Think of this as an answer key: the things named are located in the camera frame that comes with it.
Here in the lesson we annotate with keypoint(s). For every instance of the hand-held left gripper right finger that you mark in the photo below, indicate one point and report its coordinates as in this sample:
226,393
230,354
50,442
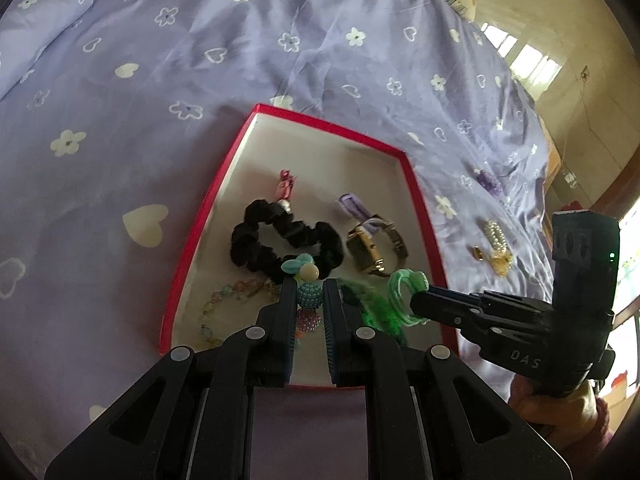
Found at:
331,320

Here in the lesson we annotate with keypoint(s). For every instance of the green fluffy scrunchie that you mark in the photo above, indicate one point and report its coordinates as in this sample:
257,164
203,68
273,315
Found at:
365,300

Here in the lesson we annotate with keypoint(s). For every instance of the metal band wristwatch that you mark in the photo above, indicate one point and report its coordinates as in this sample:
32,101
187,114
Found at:
365,250

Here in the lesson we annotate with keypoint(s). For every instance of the red cardboard box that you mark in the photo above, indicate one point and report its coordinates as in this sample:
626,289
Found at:
310,160

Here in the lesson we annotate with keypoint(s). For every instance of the purple floral pillow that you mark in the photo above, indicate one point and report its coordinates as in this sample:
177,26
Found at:
35,35

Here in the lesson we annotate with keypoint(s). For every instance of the purple floral bedsheet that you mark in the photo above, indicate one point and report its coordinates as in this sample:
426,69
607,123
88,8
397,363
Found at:
150,110

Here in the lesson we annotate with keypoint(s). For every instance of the yellow flower hair clip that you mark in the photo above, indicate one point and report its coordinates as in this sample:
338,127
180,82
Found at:
500,262

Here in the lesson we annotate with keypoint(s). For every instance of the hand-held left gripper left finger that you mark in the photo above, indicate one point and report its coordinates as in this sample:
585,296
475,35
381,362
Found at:
287,320

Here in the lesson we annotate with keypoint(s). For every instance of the black velvet scrunchie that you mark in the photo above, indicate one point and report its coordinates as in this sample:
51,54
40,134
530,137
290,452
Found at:
250,255

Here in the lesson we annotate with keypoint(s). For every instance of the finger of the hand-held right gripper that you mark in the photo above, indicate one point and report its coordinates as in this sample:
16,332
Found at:
475,297
450,312

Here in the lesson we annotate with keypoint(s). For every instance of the pink hair clip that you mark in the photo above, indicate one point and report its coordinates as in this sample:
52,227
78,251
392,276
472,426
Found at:
285,187

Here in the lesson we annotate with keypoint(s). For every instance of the purple flower scrunchie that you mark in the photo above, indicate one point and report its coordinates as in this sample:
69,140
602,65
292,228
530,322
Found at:
487,180

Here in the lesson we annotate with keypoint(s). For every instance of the pearl and gold hair clip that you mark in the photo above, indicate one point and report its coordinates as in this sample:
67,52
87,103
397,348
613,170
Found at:
494,235

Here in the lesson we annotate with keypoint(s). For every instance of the person's right hand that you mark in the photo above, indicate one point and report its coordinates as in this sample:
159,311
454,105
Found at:
555,420

